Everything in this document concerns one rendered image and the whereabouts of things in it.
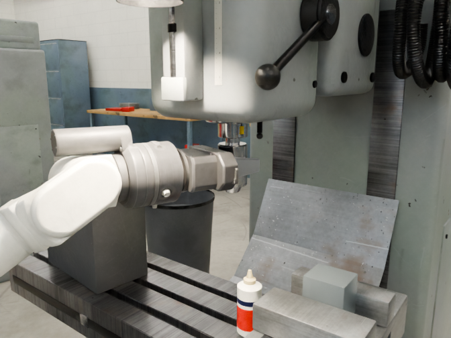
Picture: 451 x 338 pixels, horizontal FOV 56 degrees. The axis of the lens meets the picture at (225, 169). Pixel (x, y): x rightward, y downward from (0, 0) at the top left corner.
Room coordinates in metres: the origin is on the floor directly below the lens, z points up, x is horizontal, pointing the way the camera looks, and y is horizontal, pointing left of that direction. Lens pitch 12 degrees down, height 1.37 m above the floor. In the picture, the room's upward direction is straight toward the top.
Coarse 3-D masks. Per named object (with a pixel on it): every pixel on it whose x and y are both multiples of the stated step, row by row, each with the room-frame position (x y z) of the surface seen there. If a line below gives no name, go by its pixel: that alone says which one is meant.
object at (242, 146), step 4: (220, 144) 0.64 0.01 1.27; (224, 144) 0.64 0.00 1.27; (228, 144) 0.64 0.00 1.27; (232, 144) 0.64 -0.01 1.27; (236, 144) 0.64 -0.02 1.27; (240, 144) 0.64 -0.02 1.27; (244, 144) 0.64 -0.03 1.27; (220, 148) 0.64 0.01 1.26; (224, 148) 0.63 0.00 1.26; (228, 148) 0.63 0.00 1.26; (232, 148) 0.63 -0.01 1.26; (236, 148) 0.63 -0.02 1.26; (240, 148) 0.63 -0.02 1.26; (244, 148) 0.64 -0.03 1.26
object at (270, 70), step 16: (304, 0) 0.60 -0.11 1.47; (320, 0) 0.59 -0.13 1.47; (336, 0) 0.62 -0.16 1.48; (304, 16) 0.60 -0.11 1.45; (320, 16) 0.59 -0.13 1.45; (336, 16) 0.63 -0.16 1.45; (304, 32) 0.56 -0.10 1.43; (320, 32) 0.60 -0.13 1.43; (288, 48) 0.53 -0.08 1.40; (272, 64) 0.49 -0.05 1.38; (256, 80) 0.49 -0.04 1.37; (272, 80) 0.48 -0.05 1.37
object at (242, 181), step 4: (232, 152) 0.63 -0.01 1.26; (236, 152) 0.63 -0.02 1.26; (240, 152) 0.63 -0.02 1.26; (244, 152) 0.64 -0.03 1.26; (236, 156) 0.63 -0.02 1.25; (240, 156) 0.63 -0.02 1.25; (244, 156) 0.64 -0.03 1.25; (244, 176) 0.64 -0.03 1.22; (240, 180) 0.63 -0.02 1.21; (244, 180) 0.64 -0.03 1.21; (236, 184) 0.63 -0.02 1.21; (240, 184) 0.63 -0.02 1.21; (244, 184) 0.64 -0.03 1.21
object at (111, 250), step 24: (120, 216) 0.78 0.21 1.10; (144, 216) 0.82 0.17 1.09; (72, 240) 0.80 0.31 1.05; (96, 240) 0.74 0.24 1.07; (120, 240) 0.78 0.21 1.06; (144, 240) 0.82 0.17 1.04; (72, 264) 0.80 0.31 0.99; (96, 264) 0.74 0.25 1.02; (120, 264) 0.78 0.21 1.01; (144, 264) 0.82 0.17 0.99; (96, 288) 0.74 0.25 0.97
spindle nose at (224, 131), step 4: (220, 124) 0.64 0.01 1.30; (224, 124) 0.63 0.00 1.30; (228, 124) 0.63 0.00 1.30; (232, 124) 0.63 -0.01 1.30; (236, 124) 0.63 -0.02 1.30; (240, 124) 0.63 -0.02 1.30; (244, 124) 0.63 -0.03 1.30; (220, 128) 0.64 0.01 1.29; (224, 128) 0.63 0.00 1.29; (228, 128) 0.63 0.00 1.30; (232, 128) 0.63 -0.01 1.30; (236, 128) 0.63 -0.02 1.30; (244, 128) 0.63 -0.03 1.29; (220, 132) 0.64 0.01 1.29; (224, 132) 0.63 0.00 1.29; (228, 132) 0.63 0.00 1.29; (232, 132) 0.63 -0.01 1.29; (236, 132) 0.63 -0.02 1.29; (244, 132) 0.63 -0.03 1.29; (220, 136) 0.64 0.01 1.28; (224, 136) 0.63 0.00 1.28; (228, 136) 0.63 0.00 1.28; (232, 136) 0.63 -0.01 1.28; (236, 136) 0.63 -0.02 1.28; (240, 136) 0.63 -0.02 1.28; (244, 136) 0.63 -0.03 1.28
